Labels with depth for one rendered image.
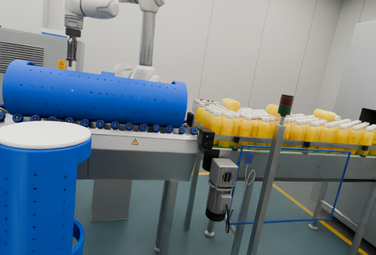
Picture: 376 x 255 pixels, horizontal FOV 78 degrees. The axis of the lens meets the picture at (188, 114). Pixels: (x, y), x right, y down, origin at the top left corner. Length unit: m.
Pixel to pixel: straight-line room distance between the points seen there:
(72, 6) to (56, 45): 1.48
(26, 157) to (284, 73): 5.09
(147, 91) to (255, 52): 3.89
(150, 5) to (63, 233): 1.40
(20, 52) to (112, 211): 1.81
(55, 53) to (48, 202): 2.15
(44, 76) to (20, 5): 2.70
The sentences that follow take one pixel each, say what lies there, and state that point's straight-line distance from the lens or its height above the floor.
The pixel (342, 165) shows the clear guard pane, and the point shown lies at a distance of 1.85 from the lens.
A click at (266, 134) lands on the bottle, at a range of 1.49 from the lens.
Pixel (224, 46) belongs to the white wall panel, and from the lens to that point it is 4.60.
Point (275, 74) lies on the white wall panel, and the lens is 5.29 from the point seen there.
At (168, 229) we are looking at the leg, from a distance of 1.66.
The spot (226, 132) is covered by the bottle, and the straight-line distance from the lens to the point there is 1.35.
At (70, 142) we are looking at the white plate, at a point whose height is 1.04.
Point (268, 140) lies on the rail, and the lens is 1.49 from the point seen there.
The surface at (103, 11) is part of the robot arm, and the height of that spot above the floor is 1.52.
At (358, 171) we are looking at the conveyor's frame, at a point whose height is 0.79.
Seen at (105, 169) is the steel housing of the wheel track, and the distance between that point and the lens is 1.41.
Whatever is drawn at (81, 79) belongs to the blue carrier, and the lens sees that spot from 1.28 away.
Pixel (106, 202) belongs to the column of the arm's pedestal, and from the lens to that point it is 2.11.
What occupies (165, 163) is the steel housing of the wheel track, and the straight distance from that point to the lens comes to 1.40.
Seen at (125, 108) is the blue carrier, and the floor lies 1.06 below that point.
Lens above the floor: 1.31
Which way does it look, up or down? 11 degrees down
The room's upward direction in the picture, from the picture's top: 9 degrees clockwise
